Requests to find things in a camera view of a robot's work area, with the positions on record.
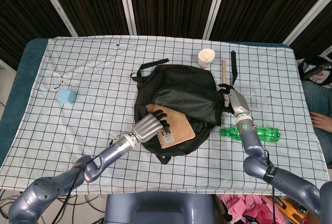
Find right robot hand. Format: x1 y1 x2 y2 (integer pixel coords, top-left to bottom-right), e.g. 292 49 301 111
218 83 251 117

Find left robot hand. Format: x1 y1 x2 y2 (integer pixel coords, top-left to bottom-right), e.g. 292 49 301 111
132 109 171 143

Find brown spiral notebook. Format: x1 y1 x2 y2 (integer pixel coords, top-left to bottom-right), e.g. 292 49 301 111
145 104 196 150

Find black backpack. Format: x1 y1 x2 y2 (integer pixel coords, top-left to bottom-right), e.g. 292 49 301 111
130 50 239 165

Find bystander hand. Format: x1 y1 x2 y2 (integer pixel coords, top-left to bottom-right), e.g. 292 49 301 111
310 111 332 130

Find clear plastic tray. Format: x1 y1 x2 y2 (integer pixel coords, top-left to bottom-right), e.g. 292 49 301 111
233 85 273 111

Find wooden stick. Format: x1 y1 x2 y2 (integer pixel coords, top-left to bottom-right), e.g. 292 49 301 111
220 60 229 100

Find green plastic bottle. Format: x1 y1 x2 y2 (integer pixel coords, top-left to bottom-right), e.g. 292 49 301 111
219 127 281 142

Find white paper cup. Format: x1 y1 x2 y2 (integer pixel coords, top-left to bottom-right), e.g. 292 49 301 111
198 48 216 69

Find bystander jeans leg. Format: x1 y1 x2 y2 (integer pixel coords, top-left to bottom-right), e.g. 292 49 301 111
302 80 332 165

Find blue-grey robot torso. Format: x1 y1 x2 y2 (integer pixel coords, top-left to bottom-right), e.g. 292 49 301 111
105 194 217 224

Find white black checked tablecloth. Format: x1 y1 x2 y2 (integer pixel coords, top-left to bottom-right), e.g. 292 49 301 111
0 35 329 198

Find light blue foam cube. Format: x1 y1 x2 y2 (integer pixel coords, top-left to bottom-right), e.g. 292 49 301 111
57 88 76 105

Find pink cloth pile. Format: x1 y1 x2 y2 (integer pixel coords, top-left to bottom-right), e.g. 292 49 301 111
217 194 283 224

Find yellow tool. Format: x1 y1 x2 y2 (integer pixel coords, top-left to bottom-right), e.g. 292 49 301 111
272 197 307 220

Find dark blue table pad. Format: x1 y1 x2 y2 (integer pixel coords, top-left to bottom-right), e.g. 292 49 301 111
0 38 48 131

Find white partition post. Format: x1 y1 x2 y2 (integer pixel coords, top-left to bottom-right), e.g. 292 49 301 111
204 0 229 40
116 0 137 36
283 0 332 45
35 0 79 37

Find black floor cables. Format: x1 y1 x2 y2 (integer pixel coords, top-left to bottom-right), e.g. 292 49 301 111
0 189 106 224

